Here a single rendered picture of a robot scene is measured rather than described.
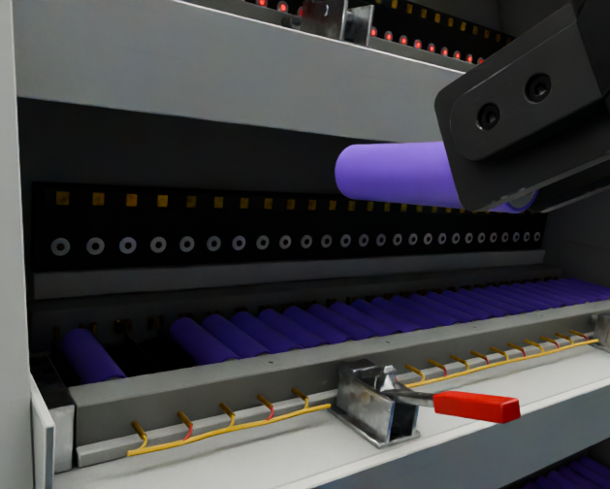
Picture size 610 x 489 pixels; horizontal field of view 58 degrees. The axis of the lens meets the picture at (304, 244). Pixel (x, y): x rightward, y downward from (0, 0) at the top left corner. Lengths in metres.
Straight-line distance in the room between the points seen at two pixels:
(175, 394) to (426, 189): 0.15
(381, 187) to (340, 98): 0.12
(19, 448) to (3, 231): 0.07
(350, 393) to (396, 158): 0.15
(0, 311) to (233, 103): 0.13
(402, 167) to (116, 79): 0.12
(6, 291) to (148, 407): 0.09
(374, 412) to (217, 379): 0.08
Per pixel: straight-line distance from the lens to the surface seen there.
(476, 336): 0.39
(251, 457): 0.26
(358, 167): 0.18
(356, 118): 0.29
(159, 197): 0.38
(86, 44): 0.23
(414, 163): 0.16
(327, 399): 0.30
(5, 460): 0.20
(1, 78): 0.21
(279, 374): 0.28
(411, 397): 0.27
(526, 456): 0.37
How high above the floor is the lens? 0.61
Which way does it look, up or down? 6 degrees up
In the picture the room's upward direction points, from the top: 6 degrees counter-clockwise
